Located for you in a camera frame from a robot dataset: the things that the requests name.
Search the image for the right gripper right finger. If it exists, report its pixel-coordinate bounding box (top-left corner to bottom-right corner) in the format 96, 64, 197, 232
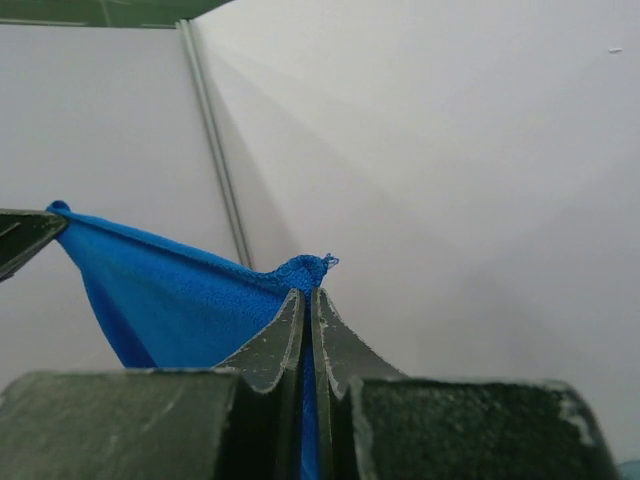
311, 288, 405, 479

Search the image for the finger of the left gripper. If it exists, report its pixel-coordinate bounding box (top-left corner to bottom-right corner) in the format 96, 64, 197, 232
0, 209, 68, 281

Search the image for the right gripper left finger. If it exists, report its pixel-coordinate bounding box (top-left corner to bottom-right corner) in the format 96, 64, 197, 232
215, 289, 305, 479

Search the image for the blue towel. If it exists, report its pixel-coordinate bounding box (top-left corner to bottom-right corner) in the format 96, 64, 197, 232
49, 201, 333, 479

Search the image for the left aluminium frame post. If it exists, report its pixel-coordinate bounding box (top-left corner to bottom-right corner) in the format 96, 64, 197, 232
176, 19, 253, 268

